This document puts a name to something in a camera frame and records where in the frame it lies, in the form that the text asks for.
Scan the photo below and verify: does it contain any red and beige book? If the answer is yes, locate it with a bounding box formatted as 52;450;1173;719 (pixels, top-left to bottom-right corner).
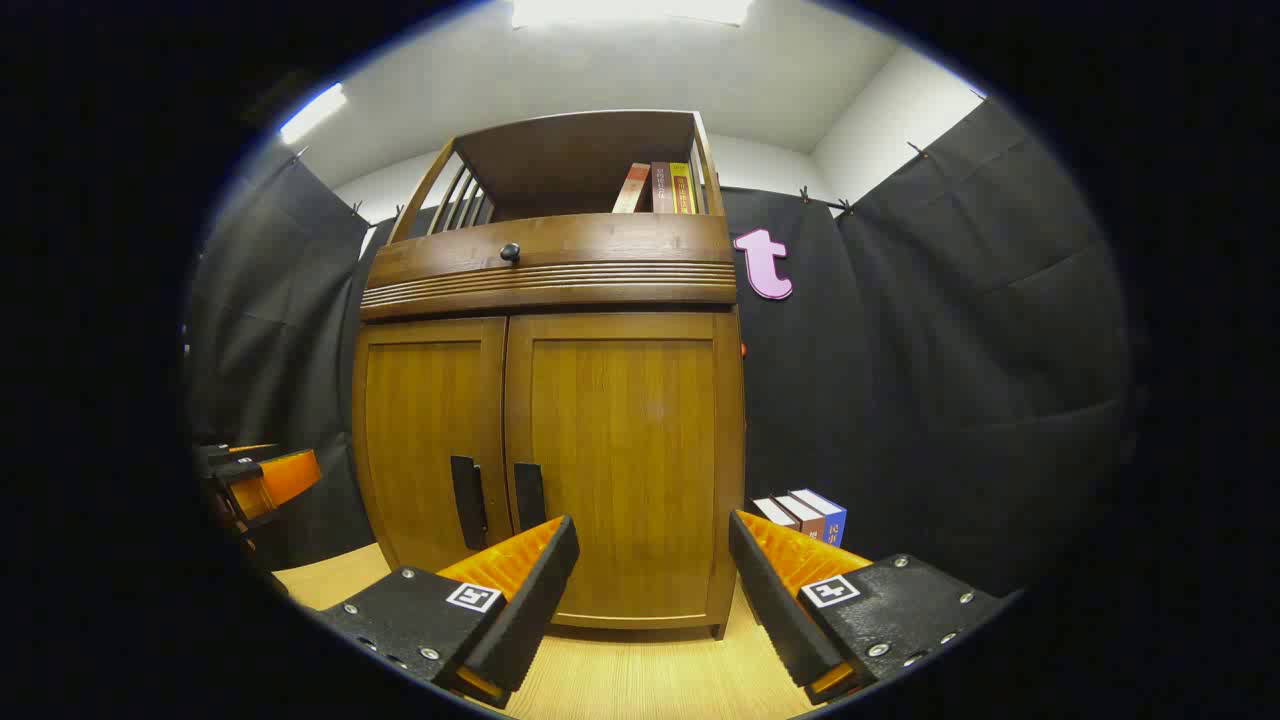
612;162;653;214

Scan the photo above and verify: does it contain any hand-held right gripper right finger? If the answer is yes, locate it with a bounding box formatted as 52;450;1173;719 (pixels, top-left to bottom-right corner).
728;508;1011;707

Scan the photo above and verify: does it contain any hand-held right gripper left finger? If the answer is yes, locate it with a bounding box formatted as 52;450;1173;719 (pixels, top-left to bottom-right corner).
318;515;581;709

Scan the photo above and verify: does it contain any black door handle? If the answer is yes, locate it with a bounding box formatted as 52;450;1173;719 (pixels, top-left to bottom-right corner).
450;456;489;551
513;462;548;534

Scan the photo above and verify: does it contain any blue book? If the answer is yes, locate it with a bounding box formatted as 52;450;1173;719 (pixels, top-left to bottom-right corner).
790;488;849;549

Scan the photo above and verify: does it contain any wooden shoe cabinet door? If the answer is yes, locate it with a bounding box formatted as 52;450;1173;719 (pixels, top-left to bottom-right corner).
503;312;743;631
352;318;511;576

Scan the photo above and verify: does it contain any wide ceiling light panel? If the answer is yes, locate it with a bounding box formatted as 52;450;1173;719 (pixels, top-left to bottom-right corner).
510;0;753;29

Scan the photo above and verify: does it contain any black backdrop cloth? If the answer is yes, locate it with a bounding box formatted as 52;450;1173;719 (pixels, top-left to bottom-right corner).
185;95;1136;601

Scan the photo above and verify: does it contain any narrow ceiling light panel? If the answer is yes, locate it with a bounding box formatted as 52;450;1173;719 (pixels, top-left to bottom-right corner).
279;83;348;145

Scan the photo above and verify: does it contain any wooden double-door shoe cabinet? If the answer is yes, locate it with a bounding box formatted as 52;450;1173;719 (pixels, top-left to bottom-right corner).
350;108;749;641

